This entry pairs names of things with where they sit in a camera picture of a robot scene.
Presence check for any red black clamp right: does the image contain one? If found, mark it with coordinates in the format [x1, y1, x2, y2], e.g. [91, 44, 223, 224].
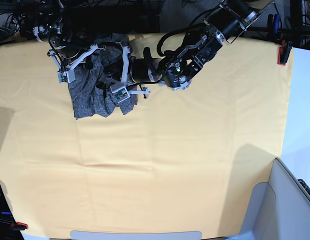
[277, 40, 292, 66]

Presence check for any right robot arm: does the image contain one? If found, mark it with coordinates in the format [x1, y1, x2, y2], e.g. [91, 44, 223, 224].
[17, 0, 97, 79]

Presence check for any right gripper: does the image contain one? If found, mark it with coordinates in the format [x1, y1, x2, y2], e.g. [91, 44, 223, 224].
[47, 44, 98, 75]

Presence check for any grey long-sleeve shirt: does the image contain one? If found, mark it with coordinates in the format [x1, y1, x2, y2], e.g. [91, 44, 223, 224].
[68, 33, 138, 119]

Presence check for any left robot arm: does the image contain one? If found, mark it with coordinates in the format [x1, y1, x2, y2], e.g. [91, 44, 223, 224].
[104, 0, 271, 101]

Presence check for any yellow table cloth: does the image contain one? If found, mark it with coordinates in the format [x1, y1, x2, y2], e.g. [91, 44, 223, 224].
[0, 38, 294, 239]

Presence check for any red black clamp left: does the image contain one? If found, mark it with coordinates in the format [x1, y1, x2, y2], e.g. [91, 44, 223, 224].
[10, 222, 28, 231]

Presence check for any red black clamp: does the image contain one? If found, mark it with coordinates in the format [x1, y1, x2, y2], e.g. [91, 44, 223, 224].
[277, 40, 292, 66]
[10, 222, 28, 231]

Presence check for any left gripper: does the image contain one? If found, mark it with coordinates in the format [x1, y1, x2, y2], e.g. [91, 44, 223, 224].
[102, 45, 160, 97]

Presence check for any grey plate at table edge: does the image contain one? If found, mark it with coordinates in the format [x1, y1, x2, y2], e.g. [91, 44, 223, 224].
[70, 230, 202, 240]

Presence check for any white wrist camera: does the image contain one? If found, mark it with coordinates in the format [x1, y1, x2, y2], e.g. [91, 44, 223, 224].
[57, 69, 76, 84]
[110, 82, 130, 103]

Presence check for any blue handled tool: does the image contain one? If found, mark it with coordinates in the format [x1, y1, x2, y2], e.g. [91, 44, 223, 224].
[267, 14, 281, 36]

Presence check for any black remote on box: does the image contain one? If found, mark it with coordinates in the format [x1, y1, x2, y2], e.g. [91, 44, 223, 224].
[298, 179, 310, 196]

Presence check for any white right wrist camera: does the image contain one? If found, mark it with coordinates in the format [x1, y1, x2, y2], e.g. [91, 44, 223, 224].
[57, 69, 76, 84]

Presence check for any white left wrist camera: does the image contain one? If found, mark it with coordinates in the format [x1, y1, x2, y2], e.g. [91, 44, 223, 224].
[110, 82, 130, 103]

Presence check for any white cardboard box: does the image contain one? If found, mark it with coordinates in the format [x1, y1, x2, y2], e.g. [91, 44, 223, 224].
[237, 158, 310, 240]

